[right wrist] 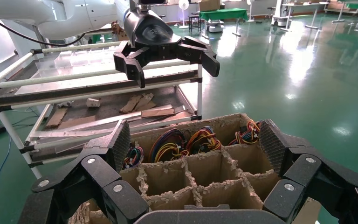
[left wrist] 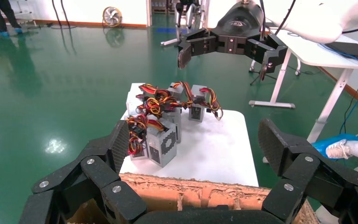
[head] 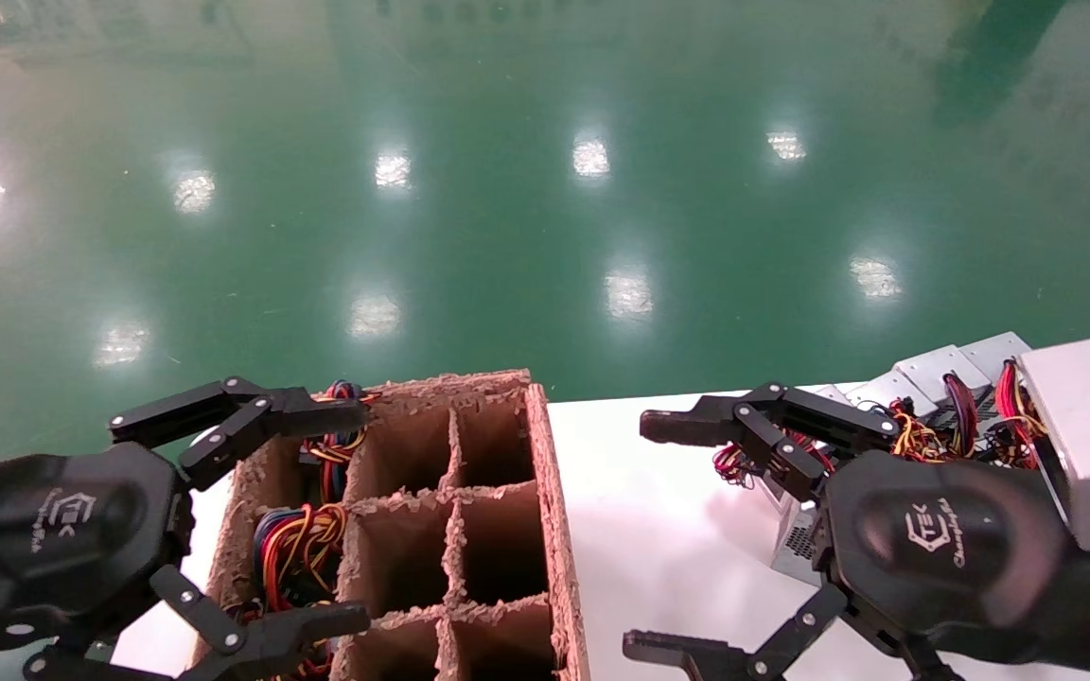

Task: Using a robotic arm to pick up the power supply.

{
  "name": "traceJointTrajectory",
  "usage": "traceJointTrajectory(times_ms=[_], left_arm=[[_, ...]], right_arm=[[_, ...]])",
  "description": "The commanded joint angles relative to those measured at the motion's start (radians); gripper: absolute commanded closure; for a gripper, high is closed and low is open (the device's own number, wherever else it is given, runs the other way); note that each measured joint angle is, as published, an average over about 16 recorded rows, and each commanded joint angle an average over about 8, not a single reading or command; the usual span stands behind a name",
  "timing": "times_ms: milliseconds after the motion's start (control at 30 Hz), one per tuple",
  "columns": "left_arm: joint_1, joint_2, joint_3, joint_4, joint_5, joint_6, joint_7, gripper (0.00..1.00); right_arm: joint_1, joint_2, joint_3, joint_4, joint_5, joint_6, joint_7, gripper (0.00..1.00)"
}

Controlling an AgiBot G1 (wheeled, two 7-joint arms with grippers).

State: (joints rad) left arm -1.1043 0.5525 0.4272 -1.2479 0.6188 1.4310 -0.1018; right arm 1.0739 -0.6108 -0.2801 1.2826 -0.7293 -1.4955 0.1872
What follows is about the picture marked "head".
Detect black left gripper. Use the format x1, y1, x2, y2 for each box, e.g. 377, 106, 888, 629
0, 443, 372, 681

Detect silver power supply red wires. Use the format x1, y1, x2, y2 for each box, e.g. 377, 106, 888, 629
713, 430, 835, 587

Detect grey power supply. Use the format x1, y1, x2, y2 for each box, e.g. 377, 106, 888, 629
959, 331, 1044, 470
810, 372, 953, 463

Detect coloured wire bundle in box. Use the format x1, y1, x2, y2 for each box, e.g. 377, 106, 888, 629
252, 503, 349, 614

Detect power supply with wire bundle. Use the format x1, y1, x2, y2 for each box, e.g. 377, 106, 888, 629
294, 638, 336, 681
299, 380, 382, 502

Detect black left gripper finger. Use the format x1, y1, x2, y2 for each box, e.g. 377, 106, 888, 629
110, 376, 372, 491

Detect silver power supply dark wires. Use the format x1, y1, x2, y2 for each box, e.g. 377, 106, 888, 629
893, 344, 993, 457

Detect grey power supply far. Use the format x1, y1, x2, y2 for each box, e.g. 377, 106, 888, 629
959, 331, 1044, 470

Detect grey power supply centre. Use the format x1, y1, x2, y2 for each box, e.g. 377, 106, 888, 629
810, 372, 953, 463

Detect brown cardboard box with dividers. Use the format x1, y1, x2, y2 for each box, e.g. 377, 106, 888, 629
193, 369, 591, 681

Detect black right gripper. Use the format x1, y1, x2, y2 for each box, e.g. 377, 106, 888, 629
623, 382, 1076, 681

